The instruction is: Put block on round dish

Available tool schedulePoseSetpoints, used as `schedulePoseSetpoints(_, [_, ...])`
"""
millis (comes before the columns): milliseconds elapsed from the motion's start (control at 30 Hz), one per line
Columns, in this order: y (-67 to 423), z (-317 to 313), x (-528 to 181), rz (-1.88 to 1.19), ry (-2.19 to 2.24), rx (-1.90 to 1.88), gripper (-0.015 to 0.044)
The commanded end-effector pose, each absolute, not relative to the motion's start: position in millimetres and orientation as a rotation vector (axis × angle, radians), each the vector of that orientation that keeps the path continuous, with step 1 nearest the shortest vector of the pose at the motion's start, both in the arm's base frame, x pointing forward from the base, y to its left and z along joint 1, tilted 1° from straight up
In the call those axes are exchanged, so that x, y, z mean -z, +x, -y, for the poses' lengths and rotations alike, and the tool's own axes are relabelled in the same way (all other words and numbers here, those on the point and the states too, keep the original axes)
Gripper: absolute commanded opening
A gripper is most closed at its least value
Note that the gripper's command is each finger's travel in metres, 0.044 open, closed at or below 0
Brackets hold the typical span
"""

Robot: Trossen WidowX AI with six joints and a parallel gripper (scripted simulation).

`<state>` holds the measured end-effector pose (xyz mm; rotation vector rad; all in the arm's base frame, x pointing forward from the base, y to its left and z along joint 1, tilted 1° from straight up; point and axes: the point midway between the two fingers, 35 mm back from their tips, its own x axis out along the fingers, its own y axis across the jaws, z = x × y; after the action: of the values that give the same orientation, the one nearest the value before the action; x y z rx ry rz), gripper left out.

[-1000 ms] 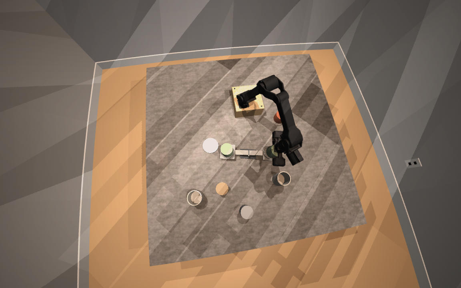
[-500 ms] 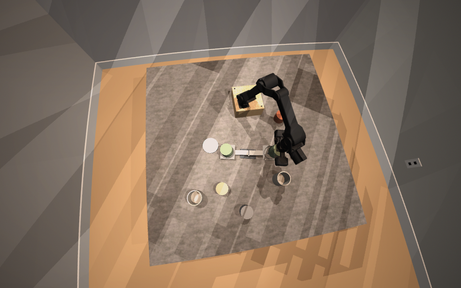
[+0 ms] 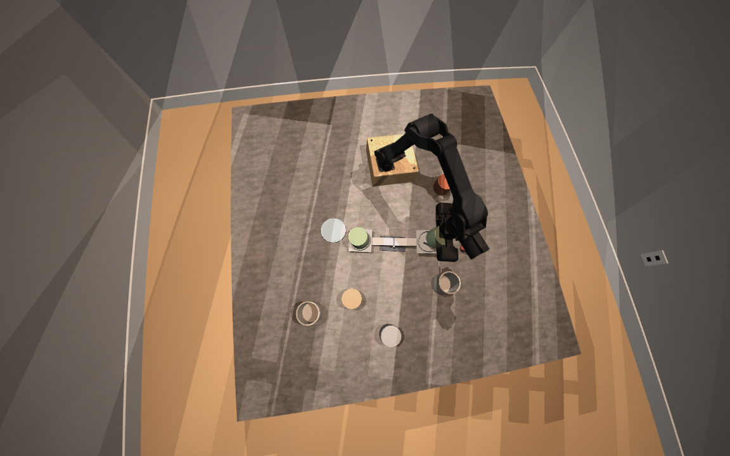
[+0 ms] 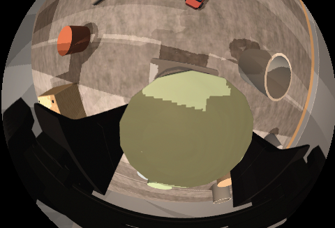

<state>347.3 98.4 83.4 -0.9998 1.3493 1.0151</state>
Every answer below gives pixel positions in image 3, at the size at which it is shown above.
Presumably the grey cylindrical cup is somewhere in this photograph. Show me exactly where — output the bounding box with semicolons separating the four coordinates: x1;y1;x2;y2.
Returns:
431;271;461;295
296;301;323;326

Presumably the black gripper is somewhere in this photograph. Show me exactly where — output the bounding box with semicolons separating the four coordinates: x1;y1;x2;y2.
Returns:
435;202;459;262

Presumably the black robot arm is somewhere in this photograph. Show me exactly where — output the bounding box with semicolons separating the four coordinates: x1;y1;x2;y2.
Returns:
375;113;490;259

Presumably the dark grey cylinder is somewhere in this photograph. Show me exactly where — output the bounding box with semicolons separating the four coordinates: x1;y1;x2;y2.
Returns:
380;324;401;347

